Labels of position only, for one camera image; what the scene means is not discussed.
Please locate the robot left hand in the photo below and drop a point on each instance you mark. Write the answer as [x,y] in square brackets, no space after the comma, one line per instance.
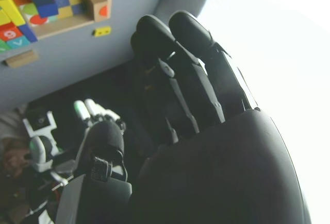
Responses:
[219,162]

